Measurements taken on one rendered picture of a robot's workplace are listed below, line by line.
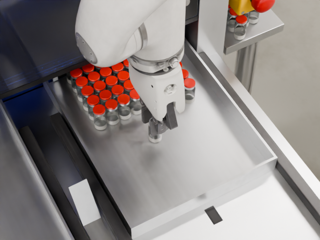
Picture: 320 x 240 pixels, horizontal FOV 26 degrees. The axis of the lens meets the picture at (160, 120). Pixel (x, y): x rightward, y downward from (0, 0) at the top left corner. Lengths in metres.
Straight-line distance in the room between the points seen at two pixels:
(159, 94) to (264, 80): 1.43
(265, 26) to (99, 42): 0.56
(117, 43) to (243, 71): 0.89
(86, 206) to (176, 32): 0.31
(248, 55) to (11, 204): 0.75
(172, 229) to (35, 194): 0.22
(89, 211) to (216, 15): 0.40
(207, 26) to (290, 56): 1.29
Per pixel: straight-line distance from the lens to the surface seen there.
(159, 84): 0.97
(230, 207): 1.09
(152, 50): 0.92
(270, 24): 1.34
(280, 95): 2.37
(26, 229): 1.09
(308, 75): 2.44
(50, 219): 1.09
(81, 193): 1.06
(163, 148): 1.14
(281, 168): 1.12
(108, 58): 0.85
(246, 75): 1.69
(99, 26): 0.81
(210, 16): 1.20
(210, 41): 1.25
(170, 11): 0.88
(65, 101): 1.21
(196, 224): 1.08
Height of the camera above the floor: 1.83
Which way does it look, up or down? 54 degrees down
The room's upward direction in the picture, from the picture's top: straight up
